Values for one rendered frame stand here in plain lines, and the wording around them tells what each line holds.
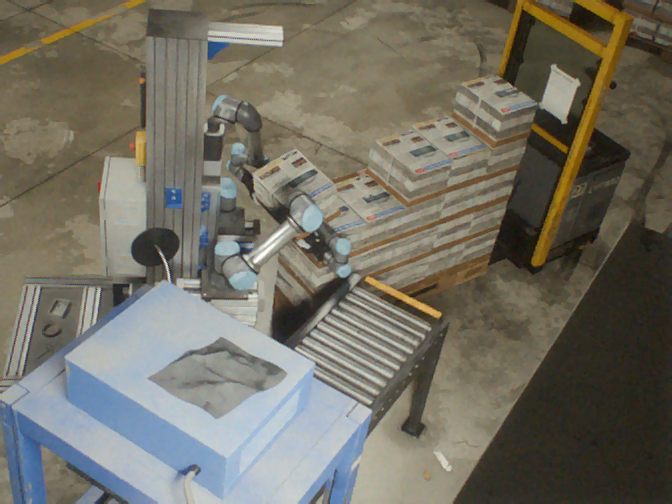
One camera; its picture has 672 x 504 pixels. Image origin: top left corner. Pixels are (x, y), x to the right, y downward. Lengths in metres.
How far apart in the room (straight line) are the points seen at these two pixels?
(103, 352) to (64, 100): 4.69
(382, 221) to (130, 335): 2.41
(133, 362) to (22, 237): 3.31
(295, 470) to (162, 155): 1.83
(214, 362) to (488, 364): 2.96
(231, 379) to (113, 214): 1.74
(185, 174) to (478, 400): 2.16
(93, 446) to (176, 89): 1.72
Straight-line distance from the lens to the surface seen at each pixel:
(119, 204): 4.24
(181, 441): 2.65
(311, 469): 2.80
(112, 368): 2.76
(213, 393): 2.66
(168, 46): 3.85
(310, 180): 4.69
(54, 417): 2.91
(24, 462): 3.16
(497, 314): 5.81
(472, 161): 5.23
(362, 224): 4.88
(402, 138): 5.20
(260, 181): 4.73
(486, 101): 5.28
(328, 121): 7.29
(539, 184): 6.09
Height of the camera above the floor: 3.78
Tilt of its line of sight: 39 degrees down
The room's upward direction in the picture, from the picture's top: 10 degrees clockwise
